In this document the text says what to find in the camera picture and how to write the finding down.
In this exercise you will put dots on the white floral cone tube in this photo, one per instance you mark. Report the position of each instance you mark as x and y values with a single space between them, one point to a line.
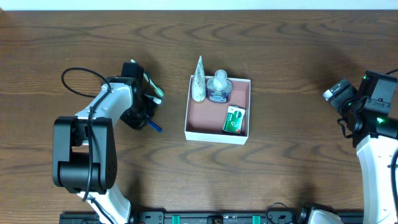
198 86

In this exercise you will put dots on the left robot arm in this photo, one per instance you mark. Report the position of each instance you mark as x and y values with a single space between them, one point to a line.
84 151

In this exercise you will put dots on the blue disposable razor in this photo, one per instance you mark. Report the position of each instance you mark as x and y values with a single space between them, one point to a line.
152 124

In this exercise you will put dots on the green white soap box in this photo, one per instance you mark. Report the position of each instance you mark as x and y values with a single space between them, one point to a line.
234 120

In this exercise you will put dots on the white box with pink interior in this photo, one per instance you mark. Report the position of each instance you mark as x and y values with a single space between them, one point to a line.
204 121

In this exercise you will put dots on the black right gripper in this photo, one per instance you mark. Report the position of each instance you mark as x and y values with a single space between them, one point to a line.
348 101

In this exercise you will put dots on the blue hand soap bottle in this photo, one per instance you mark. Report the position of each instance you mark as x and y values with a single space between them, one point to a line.
219 87

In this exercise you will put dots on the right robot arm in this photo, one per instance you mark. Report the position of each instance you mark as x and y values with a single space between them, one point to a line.
376 150

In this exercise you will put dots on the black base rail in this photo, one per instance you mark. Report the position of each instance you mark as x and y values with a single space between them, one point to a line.
157 217

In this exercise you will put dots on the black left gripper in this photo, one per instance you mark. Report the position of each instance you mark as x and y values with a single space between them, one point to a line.
147 101

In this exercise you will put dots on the teal toothpaste tube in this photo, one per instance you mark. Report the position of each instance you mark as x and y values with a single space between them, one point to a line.
154 99

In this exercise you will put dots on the green white toothbrush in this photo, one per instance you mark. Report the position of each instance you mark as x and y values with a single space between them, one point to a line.
157 89

